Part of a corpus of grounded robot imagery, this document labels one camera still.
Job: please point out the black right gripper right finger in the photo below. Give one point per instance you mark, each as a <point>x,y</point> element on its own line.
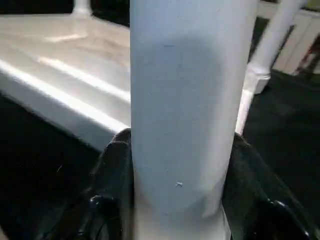
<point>260,200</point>

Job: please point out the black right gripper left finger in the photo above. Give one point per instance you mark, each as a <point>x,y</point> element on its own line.
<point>100,200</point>

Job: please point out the white plastic table leg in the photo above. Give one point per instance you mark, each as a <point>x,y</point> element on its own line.
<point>82,6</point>
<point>192,115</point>
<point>272,45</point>

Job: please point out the black work mat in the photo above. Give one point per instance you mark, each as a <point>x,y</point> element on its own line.
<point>285,145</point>

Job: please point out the white glass door cabinet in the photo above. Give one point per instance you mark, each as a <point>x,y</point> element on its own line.
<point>300,40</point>

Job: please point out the white plastic table top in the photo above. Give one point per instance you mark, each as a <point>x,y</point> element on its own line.
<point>65,75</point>

